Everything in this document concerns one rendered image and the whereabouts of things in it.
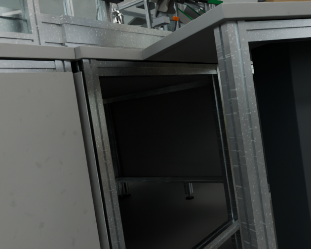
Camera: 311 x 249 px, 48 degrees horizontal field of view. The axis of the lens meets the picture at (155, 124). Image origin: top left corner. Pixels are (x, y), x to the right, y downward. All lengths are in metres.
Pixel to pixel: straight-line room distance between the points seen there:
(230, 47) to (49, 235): 0.54
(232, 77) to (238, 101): 0.05
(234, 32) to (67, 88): 0.40
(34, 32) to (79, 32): 0.17
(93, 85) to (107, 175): 0.23
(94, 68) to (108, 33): 0.20
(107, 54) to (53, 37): 0.14
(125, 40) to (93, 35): 0.14
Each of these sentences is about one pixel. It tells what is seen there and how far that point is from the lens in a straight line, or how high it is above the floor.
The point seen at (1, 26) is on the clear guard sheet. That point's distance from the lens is 0.83.
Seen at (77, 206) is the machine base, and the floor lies 0.49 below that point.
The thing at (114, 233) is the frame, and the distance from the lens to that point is 0.93.
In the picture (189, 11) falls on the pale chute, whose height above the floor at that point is 1.18.
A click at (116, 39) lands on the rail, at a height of 0.91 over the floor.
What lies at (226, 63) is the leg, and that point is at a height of 0.75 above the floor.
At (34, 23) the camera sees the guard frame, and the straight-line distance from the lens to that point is 0.87.
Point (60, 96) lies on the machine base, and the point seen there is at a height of 0.74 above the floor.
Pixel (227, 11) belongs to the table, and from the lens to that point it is 0.70.
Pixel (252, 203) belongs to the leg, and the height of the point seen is 0.47.
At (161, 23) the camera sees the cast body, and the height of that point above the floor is 1.06.
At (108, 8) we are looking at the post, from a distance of 1.60.
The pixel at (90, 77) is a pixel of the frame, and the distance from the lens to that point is 0.89.
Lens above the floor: 0.68
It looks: 2 degrees down
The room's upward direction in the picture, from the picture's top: 9 degrees counter-clockwise
